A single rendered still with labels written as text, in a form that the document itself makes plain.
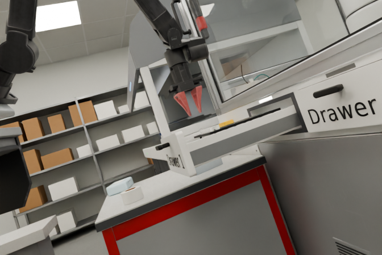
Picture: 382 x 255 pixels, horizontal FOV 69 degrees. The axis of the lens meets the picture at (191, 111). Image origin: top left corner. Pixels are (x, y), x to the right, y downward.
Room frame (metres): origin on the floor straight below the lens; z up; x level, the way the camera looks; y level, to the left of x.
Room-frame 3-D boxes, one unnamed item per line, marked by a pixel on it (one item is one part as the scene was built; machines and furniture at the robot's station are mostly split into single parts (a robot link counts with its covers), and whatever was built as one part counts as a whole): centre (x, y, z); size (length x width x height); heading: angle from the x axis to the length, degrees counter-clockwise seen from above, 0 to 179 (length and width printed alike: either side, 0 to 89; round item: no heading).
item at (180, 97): (0.82, -0.01, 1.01); 0.07 x 0.07 x 0.09; 15
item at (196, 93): (0.82, -0.01, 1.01); 0.07 x 0.07 x 0.09; 15
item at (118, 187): (1.34, 0.44, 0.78); 0.15 x 0.10 x 0.04; 2
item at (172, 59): (0.82, -0.01, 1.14); 0.07 x 0.06 x 0.07; 104
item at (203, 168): (1.09, 0.02, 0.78); 0.12 x 0.08 x 0.04; 116
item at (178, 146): (0.79, 0.08, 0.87); 0.29 x 0.02 x 0.11; 15
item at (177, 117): (2.61, -0.10, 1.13); 1.78 x 1.14 x 0.45; 15
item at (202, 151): (0.84, -0.12, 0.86); 0.40 x 0.26 x 0.06; 105
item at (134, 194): (0.95, 0.28, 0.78); 0.07 x 0.07 x 0.04
